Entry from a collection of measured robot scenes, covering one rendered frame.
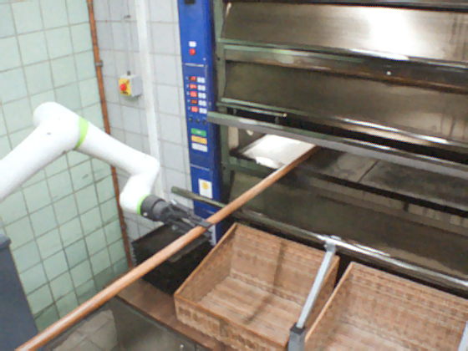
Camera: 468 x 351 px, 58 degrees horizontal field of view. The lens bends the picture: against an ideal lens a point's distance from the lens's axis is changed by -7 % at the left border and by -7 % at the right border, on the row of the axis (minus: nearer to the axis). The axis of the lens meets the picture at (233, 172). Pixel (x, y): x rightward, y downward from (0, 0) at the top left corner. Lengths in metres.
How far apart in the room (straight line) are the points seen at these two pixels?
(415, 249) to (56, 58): 1.93
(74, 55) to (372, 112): 1.58
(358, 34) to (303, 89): 0.32
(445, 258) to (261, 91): 0.98
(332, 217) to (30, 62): 1.62
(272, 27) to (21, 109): 1.31
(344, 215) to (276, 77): 0.63
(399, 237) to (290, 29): 0.91
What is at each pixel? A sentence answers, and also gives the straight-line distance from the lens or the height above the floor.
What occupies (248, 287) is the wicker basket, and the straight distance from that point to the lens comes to 2.22.
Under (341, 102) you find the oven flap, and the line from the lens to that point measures 1.72.
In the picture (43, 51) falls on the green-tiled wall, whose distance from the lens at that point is 2.43.
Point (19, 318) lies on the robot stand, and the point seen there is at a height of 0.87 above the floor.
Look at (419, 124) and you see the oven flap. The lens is 1.63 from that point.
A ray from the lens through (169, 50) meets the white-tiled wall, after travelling 2.18.
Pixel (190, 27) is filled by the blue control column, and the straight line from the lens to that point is 2.03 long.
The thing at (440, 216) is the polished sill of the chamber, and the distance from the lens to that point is 1.76.
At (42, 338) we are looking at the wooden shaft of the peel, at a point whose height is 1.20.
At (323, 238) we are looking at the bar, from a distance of 1.52.
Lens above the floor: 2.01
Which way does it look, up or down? 25 degrees down
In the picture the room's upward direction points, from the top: 2 degrees counter-clockwise
